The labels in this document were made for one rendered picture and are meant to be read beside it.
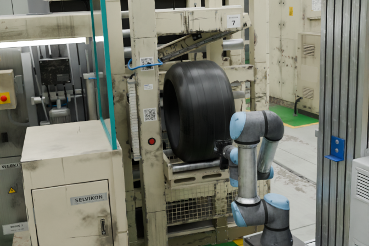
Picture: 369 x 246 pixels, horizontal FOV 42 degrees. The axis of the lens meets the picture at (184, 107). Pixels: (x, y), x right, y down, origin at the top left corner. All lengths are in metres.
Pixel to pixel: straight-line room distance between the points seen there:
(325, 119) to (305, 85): 5.35
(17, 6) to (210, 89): 9.47
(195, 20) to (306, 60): 4.52
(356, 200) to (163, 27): 1.57
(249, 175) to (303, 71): 5.37
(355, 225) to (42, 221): 1.24
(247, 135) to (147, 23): 0.93
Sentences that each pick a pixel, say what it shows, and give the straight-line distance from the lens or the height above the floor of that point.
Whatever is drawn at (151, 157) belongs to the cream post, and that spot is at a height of 0.96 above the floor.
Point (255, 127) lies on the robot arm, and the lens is 2.07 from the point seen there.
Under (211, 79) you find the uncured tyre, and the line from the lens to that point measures 2.65.
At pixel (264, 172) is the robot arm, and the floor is 1.01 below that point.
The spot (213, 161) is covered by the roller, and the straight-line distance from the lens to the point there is 2.83.
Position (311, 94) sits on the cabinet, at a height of 0.36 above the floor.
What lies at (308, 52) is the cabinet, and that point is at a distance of 7.32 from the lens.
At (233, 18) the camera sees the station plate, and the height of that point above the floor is 1.72.
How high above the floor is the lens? 1.87
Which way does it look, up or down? 13 degrees down
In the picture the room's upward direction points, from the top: 3 degrees counter-clockwise
